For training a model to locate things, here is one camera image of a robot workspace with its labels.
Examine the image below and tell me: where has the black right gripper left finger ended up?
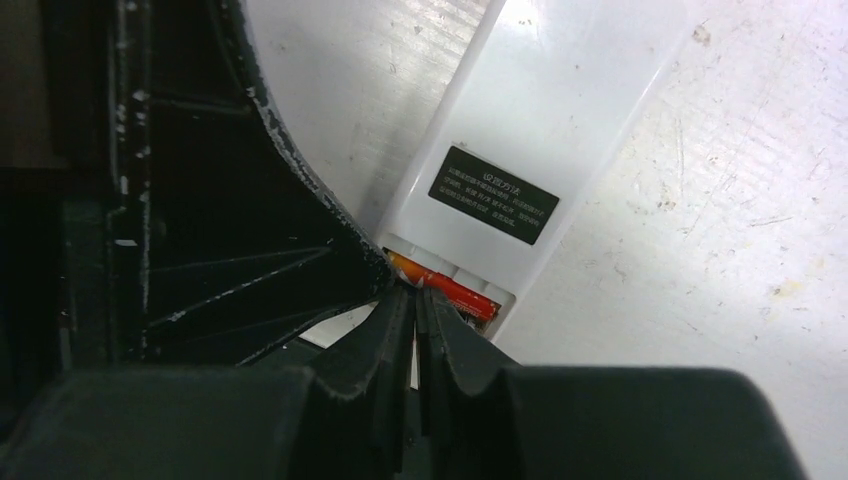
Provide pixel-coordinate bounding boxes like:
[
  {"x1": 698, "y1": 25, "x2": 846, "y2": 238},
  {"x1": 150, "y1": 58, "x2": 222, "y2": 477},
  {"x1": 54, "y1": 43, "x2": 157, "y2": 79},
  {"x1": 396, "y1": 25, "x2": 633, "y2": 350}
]
[{"x1": 1, "y1": 287, "x2": 415, "y2": 479}]

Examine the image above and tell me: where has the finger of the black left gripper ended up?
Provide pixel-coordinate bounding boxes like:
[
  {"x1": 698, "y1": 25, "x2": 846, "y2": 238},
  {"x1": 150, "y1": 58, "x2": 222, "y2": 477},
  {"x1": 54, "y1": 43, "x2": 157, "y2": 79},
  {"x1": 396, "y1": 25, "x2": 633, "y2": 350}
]
[{"x1": 41, "y1": 1, "x2": 393, "y2": 366}]

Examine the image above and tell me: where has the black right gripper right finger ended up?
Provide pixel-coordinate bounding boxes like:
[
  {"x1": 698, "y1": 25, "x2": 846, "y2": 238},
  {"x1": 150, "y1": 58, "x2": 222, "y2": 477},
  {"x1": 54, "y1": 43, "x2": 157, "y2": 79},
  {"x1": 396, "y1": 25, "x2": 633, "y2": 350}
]
[{"x1": 416, "y1": 288, "x2": 805, "y2": 479}]

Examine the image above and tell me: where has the red orange battery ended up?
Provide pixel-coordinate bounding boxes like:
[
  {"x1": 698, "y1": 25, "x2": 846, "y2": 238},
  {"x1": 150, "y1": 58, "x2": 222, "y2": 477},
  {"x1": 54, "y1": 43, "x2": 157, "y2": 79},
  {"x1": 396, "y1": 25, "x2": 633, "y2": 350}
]
[{"x1": 386, "y1": 250, "x2": 500, "y2": 323}]

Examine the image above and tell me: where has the white red remote control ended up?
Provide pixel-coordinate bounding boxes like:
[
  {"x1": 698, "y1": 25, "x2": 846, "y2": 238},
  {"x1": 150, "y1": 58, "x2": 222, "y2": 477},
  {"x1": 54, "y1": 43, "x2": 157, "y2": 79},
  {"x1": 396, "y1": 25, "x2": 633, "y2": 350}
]
[{"x1": 299, "y1": 0, "x2": 704, "y2": 350}]

